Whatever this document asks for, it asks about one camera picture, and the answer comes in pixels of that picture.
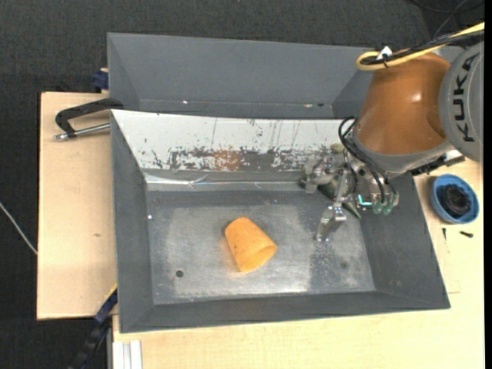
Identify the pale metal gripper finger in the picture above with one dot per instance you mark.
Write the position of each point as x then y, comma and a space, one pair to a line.
340, 214
323, 225

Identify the orange plastic cup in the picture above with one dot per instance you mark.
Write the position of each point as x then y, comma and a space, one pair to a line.
249, 246

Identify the blue bowl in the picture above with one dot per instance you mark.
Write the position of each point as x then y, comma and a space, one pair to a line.
438, 202

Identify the black ribbed round part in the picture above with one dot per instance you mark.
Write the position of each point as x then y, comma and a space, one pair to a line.
457, 201

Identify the small black screw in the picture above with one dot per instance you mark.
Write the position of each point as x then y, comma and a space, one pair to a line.
467, 235

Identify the grey metal bin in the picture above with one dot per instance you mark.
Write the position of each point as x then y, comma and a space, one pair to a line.
230, 75

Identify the black cylinder on white bracket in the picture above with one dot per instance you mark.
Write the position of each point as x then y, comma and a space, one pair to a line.
426, 168

